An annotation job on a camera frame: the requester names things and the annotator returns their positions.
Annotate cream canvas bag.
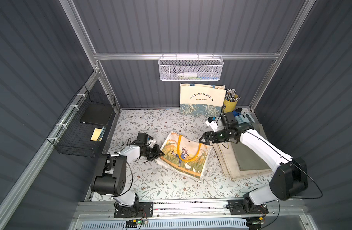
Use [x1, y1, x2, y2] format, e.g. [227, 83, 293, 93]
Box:
[212, 138, 272, 180]

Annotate white tote bag yellow handles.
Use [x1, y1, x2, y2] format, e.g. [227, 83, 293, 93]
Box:
[155, 132, 212, 182]

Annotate olive green tote bag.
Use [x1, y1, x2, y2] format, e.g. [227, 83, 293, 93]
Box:
[231, 123, 271, 171]

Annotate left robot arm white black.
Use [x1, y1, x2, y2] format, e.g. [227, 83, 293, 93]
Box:
[90, 133, 165, 208]

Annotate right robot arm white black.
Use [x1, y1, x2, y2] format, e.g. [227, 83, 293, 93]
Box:
[199, 115, 308, 210]

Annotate cream tote bag black lettering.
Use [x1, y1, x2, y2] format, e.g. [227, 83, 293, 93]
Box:
[180, 83, 226, 117]

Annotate floral table mat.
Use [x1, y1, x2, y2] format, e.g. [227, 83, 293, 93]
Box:
[108, 109, 273, 200]

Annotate blue stapler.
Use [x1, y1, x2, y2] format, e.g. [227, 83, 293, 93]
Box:
[232, 107, 243, 117]

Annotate light blue calculator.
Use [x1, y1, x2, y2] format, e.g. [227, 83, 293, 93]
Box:
[235, 113, 255, 124]

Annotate yellow pen holder cup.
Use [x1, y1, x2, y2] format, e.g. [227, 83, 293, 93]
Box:
[222, 89, 240, 113]

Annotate yellow sticky note pad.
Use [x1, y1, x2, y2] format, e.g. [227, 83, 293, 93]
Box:
[90, 128, 102, 141]

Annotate white bottle in basket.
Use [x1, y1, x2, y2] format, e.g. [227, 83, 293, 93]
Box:
[177, 72, 198, 78]

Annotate black notebook in basket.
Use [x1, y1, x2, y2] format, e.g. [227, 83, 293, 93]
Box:
[80, 103, 113, 126]

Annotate small green circuit board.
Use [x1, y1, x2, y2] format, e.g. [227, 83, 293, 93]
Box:
[125, 219, 143, 229]

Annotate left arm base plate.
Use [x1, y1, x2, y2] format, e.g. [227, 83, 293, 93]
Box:
[113, 202, 154, 219]

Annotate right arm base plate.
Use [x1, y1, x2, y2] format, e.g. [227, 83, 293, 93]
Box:
[225, 199, 269, 216]

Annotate black wire wall basket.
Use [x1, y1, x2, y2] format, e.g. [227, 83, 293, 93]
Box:
[47, 86, 116, 158]

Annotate white wire mesh basket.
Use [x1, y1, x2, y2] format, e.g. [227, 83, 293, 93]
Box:
[158, 55, 224, 81]

